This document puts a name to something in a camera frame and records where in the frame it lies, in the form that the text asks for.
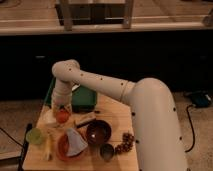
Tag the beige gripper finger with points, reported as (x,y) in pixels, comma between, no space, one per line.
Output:
(69,109)
(54,113)

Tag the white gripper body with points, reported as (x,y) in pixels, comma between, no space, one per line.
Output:
(60,100)

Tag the orange red apple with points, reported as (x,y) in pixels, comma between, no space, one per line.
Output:
(62,116)

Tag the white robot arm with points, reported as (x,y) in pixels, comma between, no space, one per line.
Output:
(155,121)

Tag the white paper cup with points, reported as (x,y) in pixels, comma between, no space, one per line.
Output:
(50,119)

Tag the green plastic cup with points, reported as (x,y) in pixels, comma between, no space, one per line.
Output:
(35,136)

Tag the small dark metal cup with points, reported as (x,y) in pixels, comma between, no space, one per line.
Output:
(107,152)

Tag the green plastic tray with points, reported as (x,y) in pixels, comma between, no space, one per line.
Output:
(83,99)

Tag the white utensil in tray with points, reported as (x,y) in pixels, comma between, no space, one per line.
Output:
(75,87)

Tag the yellow banana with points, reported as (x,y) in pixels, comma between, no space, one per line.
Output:
(48,148)

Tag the orange plate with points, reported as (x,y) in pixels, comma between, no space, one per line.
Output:
(62,149)

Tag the grey blue cloth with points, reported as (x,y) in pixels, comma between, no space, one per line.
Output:
(76,142)

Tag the dark brown bowl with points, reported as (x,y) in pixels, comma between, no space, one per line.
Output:
(98,132)

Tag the bunch of red grapes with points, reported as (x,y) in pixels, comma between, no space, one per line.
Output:
(126,145)

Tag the dark blue floor device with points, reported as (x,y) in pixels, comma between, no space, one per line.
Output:
(200,99)

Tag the knife with wooden handle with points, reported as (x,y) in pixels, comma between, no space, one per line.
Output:
(83,120)

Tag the wooden chair frame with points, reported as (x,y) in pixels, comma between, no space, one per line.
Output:
(92,14)

